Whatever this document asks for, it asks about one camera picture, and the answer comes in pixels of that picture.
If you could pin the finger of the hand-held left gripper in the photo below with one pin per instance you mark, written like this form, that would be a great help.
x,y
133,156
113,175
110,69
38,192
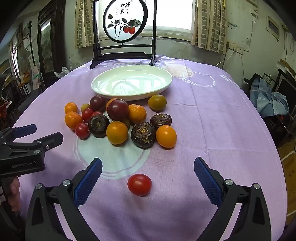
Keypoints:
x,y
53,138
25,129

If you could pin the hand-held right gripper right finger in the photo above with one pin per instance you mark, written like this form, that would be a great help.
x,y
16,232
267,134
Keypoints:
x,y
208,183

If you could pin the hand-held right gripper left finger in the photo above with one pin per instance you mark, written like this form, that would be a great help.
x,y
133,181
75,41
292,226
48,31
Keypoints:
x,y
89,183

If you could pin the mandarin orange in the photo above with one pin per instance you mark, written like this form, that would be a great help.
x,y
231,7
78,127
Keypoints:
x,y
73,120
137,113

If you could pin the red cherry tomato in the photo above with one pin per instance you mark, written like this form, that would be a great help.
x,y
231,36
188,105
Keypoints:
x,y
139,184
82,130
96,113
87,114

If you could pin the small orange tomato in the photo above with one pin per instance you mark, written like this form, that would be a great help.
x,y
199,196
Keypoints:
x,y
71,107

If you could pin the dark water chestnut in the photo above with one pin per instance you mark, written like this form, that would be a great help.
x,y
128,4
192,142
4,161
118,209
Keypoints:
x,y
161,120
143,135
99,125

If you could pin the dark purple tomato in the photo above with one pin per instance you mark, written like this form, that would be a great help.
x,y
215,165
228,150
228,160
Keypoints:
x,y
97,103
117,109

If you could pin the small yellow-green tomato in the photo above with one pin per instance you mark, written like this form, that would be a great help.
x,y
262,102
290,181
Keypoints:
x,y
85,107
126,122

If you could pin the white oval plate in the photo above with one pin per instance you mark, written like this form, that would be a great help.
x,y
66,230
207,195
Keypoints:
x,y
129,81

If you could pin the orange-green tomato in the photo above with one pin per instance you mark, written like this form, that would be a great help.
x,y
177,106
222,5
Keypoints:
x,y
157,102

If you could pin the person's left hand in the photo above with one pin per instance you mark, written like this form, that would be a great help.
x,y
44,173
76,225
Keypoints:
x,y
12,190

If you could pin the purple printed tablecloth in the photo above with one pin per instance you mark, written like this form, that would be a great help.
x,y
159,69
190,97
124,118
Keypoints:
x,y
219,127

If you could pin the white plastic bag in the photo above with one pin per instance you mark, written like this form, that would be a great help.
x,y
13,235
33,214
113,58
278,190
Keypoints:
x,y
61,73

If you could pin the dark framed picture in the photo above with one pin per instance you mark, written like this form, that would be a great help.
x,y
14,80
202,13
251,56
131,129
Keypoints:
x,y
46,41

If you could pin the blue cloth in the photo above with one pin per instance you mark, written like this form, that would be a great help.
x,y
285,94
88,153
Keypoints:
x,y
266,97

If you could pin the black hat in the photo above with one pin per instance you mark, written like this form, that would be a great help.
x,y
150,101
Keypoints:
x,y
251,78

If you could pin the checked beige curtain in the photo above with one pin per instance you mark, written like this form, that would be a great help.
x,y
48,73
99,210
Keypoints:
x,y
208,27
83,23

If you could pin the round painted screen on stand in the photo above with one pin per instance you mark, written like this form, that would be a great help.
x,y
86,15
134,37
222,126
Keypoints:
x,y
124,14

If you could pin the window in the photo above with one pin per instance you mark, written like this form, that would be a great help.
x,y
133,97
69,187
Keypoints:
x,y
173,16

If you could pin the wall socket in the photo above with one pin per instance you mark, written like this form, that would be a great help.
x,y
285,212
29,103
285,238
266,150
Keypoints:
x,y
238,49

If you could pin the wall electrical box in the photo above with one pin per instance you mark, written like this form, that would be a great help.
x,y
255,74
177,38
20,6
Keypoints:
x,y
273,26

